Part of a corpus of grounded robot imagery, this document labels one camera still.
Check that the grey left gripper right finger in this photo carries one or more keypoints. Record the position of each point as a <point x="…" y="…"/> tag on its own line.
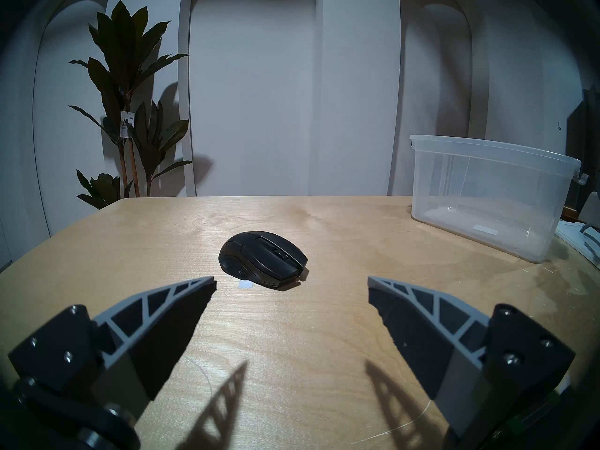
<point x="422" y="332"/>

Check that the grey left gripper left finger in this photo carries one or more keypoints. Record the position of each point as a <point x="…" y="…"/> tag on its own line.
<point x="140" y="332"/>

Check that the black computer mouse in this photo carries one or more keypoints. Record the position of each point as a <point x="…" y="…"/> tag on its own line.
<point x="260" y="259"/>

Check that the clear plastic storage container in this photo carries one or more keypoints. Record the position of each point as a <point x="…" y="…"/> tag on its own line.
<point x="492" y="196"/>

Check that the small white tape mark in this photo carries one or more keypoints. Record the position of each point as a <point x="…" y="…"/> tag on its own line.
<point x="246" y="285"/>

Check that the light wooden table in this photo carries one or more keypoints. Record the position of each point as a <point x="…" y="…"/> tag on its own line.
<point x="300" y="341"/>

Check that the white plant tag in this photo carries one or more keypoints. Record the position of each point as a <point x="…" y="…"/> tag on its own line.
<point x="127" y="124"/>

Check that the white wooden armchair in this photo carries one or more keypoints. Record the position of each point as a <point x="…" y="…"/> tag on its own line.
<point x="591" y="210"/>

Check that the dark grey door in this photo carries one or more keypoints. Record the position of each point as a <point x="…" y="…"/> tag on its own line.
<point x="586" y="149"/>

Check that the tall dark green plant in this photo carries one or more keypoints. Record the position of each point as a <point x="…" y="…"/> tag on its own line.
<point x="124" y="55"/>

